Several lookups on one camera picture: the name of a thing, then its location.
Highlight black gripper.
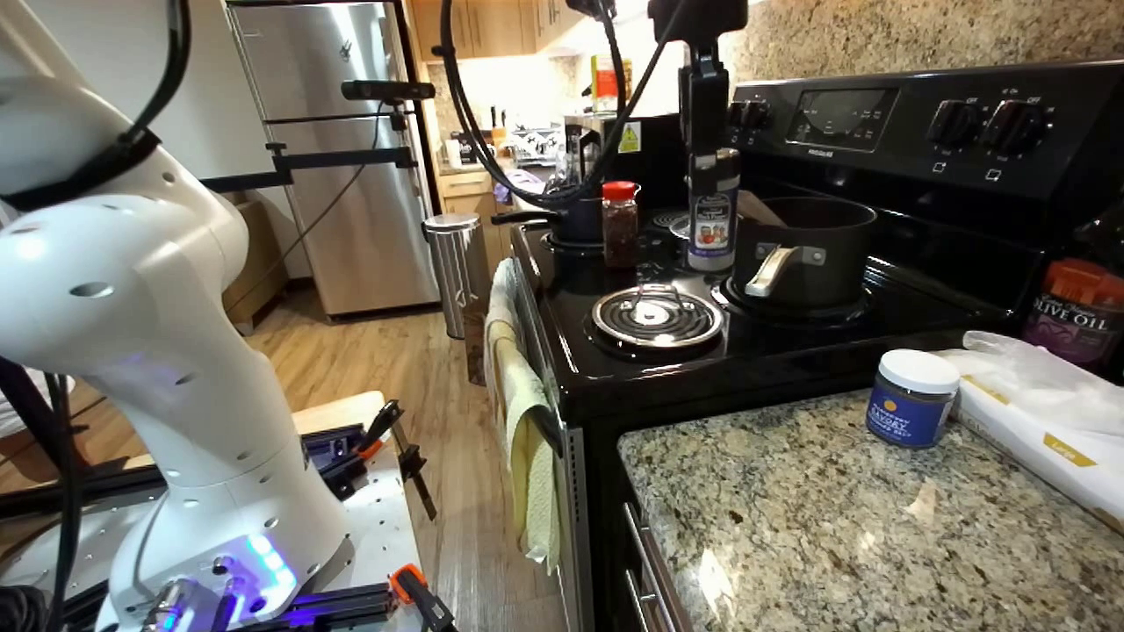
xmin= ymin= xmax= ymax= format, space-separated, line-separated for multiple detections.
xmin=680 ymin=32 xmax=743 ymax=227

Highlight small salt shaker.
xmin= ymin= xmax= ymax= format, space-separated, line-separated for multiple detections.
xmin=688 ymin=173 xmax=742 ymax=276

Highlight black stove knob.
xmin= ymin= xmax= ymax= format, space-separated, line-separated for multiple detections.
xmin=926 ymin=95 xmax=989 ymax=151
xmin=989 ymin=97 xmax=1057 ymax=159
xmin=728 ymin=95 xmax=775 ymax=138

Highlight coil stove burner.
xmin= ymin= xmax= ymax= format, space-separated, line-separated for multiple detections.
xmin=586 ymin=280 xmax=729 ymax=359

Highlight black electric stove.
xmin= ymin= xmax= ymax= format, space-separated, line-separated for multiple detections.
xmin=506 ymin=59 xmax=1124 ymax=632

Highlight wooden spoon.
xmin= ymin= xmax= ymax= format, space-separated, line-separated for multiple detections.
xmin=733 ymin=187 xmax=789 ymax=232

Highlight red lid spice jar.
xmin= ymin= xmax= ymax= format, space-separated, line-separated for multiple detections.
xmin=598 ymin=174 xmax=646 ymax=283

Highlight large black cooking pot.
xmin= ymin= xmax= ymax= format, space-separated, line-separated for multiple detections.
xmin=722 ymin=191 xmax=880 ymax=314

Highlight black coffee maker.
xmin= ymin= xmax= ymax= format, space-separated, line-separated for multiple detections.
xmin=563 ymin=109 xmax=646 ymax=191

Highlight small black saucepan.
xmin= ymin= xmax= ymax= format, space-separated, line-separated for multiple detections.
xmin=489 ymin=191 xmax=610 ymax=295

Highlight brown wood upper cabinets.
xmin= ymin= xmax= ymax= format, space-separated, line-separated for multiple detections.
xmin=403 ymin=0 xmax=577 ymax=64

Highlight silver trash can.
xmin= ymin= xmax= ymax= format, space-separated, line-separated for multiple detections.
xmin=423 ymin=212 xmax=486 ymax=344

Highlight white jar blue label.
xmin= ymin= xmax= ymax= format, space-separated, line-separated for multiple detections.
xmin=865 ymin=344 xmax=962 ymax=454

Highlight yellow dish towel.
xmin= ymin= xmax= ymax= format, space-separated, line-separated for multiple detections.
xmin=481 ymin=256 xmax=569 ymax=579

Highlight black vertical stand pole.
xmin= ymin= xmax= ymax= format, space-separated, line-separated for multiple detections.
xmin=384 ymin=0 xmax=451 ymax=220

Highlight stainless steel refrigerator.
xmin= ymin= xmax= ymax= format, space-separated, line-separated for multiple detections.
xmin=226 ymin=0 xmax=446 ymax=321

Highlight low wooden cabinet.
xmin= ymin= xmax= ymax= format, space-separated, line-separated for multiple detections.
xmin=226 ymin=191 xmax=295 ymax=330

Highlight robot mounting platform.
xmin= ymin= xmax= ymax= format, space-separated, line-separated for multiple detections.
xmin=0 ymin=390 xmax=432 ymax=632

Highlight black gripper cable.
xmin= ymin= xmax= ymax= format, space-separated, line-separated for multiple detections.
xmin=432 ymin=0 xmax=695 ymax=219

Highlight metal drawer handle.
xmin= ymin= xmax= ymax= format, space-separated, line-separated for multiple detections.
xmin=617 ymin=502 xmax=688 ymax=632

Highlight orange handle clamp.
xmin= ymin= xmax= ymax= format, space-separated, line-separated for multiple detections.
xmin=391 ymin=418 xmax=442 ymax=524
xmin=391 ymin=562 xmax=464 ymax=632
xmin=313 ymin=400 xmax=406 ymax=489

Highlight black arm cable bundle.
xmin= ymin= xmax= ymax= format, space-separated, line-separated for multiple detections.
xmin=0 ymin=0 xmax=195 ymax=214

